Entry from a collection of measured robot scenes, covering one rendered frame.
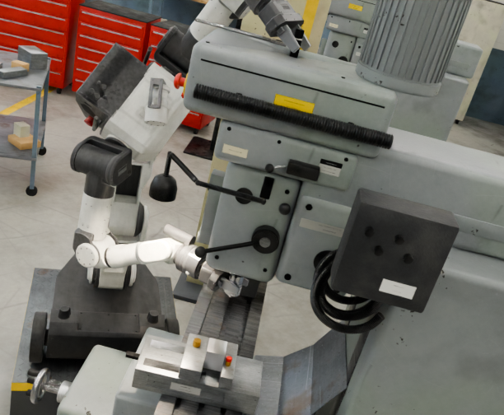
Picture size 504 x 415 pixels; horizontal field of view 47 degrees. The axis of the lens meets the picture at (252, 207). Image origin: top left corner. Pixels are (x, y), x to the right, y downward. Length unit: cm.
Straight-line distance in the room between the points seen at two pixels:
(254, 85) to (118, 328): 141
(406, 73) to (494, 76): 965
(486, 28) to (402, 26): 857
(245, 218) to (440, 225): 51
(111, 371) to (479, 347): 115
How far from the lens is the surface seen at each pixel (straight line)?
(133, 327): 248
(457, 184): 143
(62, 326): 243
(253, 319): 205
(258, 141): 137
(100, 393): 198
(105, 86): 182
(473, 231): 149
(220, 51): 133
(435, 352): 151
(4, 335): 332
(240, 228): 148
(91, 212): 182
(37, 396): 213
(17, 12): 678
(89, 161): 178
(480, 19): 986
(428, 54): 135
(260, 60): 132
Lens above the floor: 215
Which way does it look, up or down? 25 degrees down
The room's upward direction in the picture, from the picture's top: 14 degrees clockwise
